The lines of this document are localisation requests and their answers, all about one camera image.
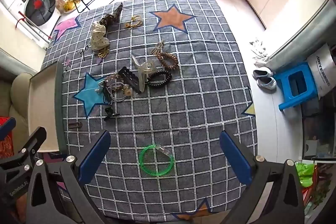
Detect green plastic bangle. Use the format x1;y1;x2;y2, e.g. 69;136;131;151
139;144;175;177

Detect black spiral hair tie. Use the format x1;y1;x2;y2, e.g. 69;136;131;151
146;70;173;88

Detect cream polka dot scrunchie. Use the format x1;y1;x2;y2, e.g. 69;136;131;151
89;22;111;51

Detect grey checked star blanket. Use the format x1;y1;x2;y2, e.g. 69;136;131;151
41;0;258;222

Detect leopard print hair bow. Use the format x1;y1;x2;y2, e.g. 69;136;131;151
100;2;123;28

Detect clear hair claw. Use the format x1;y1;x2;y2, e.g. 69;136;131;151
131;55;158;94

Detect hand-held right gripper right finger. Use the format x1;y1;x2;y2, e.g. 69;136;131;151
219;131;306;224

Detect black comb hair clip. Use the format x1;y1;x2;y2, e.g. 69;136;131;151
118;67;141;93

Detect silver metal hair clips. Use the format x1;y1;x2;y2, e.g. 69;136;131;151
150;40;166;57

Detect brown spiral hair tie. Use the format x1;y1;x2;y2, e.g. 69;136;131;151
157;51;179;69

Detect blue plastic stool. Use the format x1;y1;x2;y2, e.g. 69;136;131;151
273;61;319;111

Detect small black claw clip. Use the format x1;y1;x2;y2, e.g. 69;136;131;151
103;106;120;121

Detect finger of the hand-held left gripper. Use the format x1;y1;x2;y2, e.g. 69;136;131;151
0;117;17;140
10;126;47;163

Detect grey cardboard box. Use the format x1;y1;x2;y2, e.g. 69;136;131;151
28;61;65;153

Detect red patterned cushion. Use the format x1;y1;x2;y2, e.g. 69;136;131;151
0;116;15;160

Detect white printed bag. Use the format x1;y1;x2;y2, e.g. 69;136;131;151
306;43;336;100

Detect gold chain necklace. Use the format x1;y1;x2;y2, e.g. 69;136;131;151
125;15;143;29

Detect white slipper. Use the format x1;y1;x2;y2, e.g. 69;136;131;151
250;39;264;51
253;49;271;62

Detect grey shoe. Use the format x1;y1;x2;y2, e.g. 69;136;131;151
257;76;277;90
252;70;271;80

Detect beige sofa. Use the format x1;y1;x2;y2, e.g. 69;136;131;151
0;73;33;135

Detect green plastic bag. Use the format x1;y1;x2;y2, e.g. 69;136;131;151
294;161;315;188

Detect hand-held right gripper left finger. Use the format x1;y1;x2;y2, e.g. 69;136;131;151
26;130;112;224

